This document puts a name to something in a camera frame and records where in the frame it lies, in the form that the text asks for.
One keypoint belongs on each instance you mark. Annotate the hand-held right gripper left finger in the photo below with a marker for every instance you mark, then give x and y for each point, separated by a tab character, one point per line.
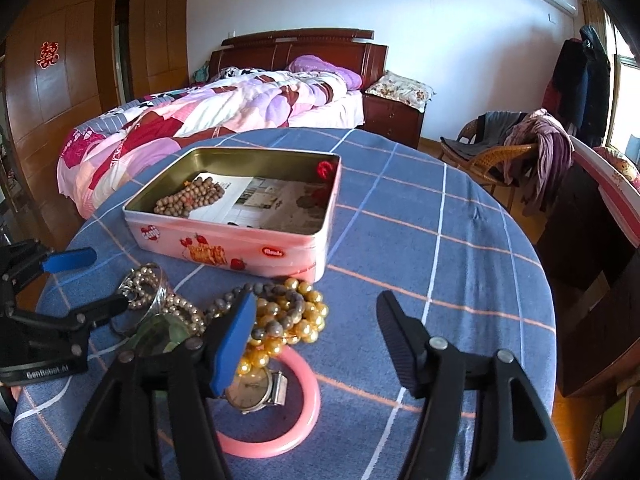
232	345

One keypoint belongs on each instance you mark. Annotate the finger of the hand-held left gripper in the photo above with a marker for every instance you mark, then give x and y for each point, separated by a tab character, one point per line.
100	310
70	260

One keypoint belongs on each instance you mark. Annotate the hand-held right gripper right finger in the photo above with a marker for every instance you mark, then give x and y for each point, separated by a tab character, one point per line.
400	340

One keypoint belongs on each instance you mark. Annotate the green jade bangle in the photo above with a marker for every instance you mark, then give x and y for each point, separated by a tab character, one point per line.
160	332

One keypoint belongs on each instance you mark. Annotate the pink tin box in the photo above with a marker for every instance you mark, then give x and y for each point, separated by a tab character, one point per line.
225	255

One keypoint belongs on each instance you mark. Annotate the pink plastic bangle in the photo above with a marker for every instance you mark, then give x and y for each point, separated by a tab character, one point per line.
310	400

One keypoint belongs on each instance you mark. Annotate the printed paper leaflet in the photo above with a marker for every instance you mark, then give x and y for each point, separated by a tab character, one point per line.
260	200

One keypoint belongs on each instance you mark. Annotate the brown wooden wardrobe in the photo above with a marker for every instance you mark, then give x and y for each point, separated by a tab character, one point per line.
65	110

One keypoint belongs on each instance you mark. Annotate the pink patchwork quilt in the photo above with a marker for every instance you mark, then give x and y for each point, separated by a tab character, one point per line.
200	110

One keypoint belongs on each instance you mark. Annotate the wicker chair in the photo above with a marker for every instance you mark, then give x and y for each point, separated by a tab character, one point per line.
495	160

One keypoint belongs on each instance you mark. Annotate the red paper-cut decoration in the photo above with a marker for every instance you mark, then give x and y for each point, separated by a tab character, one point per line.
46	55

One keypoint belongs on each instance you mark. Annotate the dark wooden nightstand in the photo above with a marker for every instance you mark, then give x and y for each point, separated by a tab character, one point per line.
392	120

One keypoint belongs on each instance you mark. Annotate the teal cloth item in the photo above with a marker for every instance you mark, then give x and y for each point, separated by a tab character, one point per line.
201	74

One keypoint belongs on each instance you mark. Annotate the grey garment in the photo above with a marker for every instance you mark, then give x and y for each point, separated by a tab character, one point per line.
495	127

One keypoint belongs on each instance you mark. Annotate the black and white pillow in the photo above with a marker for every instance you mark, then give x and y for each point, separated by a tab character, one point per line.
232	72

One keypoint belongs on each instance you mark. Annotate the floral cushion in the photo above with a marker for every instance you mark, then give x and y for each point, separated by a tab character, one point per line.
400	87

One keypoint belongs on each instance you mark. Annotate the pink-edged floral cloth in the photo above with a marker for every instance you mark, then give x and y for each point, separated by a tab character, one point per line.
610	195

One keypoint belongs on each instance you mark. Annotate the purple pillow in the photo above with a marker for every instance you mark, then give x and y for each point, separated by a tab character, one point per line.
325	67

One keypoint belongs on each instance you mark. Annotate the dark wooden bed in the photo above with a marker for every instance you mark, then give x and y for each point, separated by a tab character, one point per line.
300	45

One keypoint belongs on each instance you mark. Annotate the hanging dark clothes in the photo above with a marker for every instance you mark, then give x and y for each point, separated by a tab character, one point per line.
580	80

